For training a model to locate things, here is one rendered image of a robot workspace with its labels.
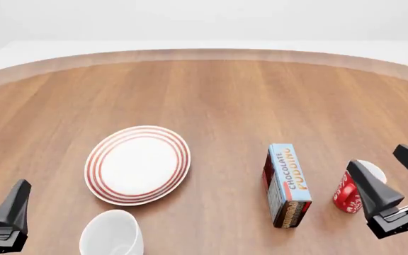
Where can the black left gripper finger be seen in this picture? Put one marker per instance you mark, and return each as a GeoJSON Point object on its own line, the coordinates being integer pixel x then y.
{"type": "Point", "coordinates": [12, 205]}

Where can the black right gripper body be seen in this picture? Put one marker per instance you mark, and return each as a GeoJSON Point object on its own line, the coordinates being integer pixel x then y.
{"type": "Point", "coordinates": [400, 217]}

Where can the red mug with white print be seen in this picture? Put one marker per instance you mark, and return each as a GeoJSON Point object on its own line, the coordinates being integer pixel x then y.
{"type": "Point", "coordinates": [345, 195]}

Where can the chocolate pudding box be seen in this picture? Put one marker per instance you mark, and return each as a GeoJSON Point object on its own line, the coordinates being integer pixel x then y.
{"type": "Point", "coordinates": [289, 183]}

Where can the white plate with red rings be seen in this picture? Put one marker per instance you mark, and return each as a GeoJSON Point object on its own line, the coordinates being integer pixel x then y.
{"type": "Point", "coordinates": [138, 164]}

